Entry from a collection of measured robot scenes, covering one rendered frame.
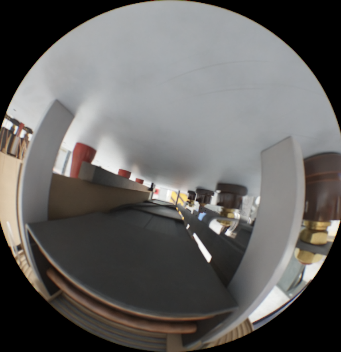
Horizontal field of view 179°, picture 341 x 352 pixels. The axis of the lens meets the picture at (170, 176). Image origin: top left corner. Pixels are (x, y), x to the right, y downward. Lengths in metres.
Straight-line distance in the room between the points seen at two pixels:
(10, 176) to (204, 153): 1.51
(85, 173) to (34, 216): 0.15
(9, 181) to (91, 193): 1.28
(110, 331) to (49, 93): 0.32
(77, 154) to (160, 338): 0.41
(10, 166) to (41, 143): 1.30
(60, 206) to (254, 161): 0.32
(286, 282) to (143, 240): 2.47
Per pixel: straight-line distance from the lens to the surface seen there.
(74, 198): 0.26
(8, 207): 1.57
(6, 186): 1.49
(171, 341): 0.22
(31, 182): 0.16
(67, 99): 0.15
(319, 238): 0.18
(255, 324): 0.59
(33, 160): 0.16
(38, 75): 0.16
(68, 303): 0.26
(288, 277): 2.48
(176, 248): 0.16
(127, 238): 0.15
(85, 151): 0.32
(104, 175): 0.28
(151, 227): 0.24
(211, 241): 0.25
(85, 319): 0.24
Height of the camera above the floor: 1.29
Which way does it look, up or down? 10 degrees up
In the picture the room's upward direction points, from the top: 14 degrees clockwise
